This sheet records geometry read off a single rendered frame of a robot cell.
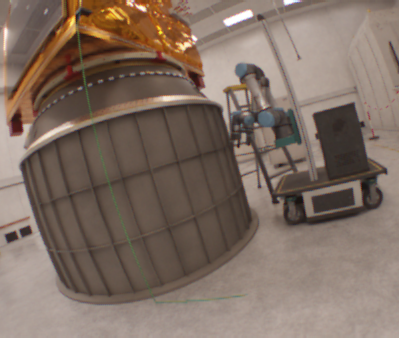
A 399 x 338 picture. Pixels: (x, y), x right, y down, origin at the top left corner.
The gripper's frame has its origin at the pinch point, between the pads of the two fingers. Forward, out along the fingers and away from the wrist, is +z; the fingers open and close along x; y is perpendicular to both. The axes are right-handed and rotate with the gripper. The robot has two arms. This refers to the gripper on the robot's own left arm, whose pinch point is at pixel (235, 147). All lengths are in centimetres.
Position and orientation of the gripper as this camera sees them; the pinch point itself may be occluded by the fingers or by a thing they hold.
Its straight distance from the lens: 191.0
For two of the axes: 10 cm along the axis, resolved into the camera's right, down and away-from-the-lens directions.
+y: -8.5, -1.9, 4.9
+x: -5.2, 3.4, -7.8
